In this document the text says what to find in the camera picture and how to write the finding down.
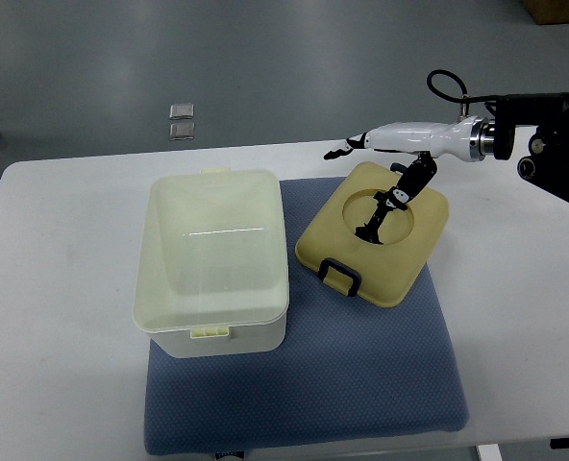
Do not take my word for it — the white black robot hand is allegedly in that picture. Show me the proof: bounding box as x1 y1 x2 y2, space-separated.
324 116 495 211

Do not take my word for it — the yellow storage box lid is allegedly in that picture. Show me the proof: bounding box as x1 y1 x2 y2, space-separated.
295 162 449 307

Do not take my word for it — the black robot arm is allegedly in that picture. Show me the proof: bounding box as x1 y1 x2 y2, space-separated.
426 69 569 203

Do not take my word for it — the cardboard box corner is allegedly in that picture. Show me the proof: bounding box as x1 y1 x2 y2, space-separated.
522 0 569 25

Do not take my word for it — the white storage box base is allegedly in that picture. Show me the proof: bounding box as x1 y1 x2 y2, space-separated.
133 170 289 358

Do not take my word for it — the blue grey cushion mat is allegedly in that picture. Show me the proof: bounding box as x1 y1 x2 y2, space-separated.
143 174 470 456

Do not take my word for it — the upper metal floor plate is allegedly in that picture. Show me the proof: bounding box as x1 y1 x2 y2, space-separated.
169 103 194 120

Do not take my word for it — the white table leg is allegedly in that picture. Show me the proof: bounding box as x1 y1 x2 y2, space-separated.
476 444 503 461

